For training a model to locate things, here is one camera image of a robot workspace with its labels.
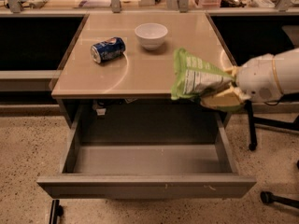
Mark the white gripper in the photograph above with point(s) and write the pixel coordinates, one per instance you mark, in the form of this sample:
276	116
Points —
256	77

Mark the green rice chip bag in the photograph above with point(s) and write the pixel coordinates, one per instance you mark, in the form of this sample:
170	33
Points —
196	78

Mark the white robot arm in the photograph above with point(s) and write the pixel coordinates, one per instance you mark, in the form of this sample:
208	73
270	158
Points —
287	69

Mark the open grey drawer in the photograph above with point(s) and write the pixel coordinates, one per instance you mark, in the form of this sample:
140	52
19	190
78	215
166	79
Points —
147	151

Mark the white ceramic bowl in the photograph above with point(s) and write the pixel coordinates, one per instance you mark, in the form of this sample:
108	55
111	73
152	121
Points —
151	35

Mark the beige top cabinet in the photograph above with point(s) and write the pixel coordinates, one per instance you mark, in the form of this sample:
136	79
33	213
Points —
138	73

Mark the black caster wheel leg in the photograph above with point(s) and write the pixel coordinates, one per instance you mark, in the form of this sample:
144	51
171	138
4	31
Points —
268	197

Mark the blue pepsi can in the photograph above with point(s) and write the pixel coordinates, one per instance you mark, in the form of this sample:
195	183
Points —
108	50

